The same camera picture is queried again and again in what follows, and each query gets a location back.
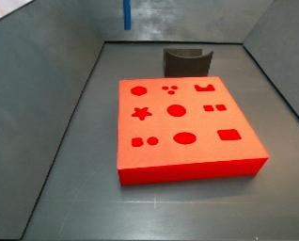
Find black curved holder bracket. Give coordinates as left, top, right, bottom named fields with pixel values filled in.
left=162, top=48, right=213, bottom=77

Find blue padded gripper finger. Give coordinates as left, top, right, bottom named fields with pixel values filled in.
left=122, top=0, right=132, bottom=30

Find red shape sorter board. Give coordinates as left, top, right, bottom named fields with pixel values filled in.
left=117, top=77, right=268, bottom=185

